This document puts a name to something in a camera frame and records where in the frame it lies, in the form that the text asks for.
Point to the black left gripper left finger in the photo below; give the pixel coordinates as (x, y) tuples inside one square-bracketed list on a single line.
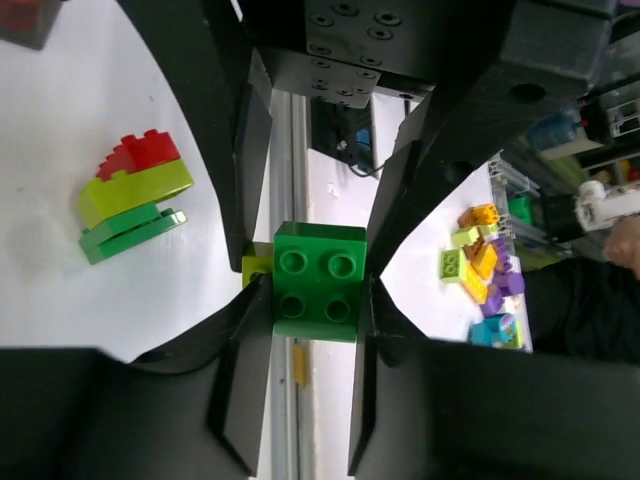
[(153, 363)]

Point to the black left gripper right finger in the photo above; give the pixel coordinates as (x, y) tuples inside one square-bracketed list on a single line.
[(428, 409)]

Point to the lime round-stud lego brick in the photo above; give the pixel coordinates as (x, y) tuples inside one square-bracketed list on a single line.
[(257, 260)]

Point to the green lego brick small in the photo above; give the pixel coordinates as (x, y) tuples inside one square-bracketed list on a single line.
[(317, 277)]

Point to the green four-stud lego brick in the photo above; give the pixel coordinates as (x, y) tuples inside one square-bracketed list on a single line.
[(128, 230)]

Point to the red lego brick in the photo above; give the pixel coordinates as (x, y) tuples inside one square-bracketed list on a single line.
[(135, 154)]

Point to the pile of loose legos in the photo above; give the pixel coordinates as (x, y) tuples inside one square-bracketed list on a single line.
[(480, 262)]

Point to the person's hand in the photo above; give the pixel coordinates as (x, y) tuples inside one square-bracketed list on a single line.
[(622, 245)]

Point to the dark grey transparent container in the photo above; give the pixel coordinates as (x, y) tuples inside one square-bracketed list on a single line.
[(28, 23)]

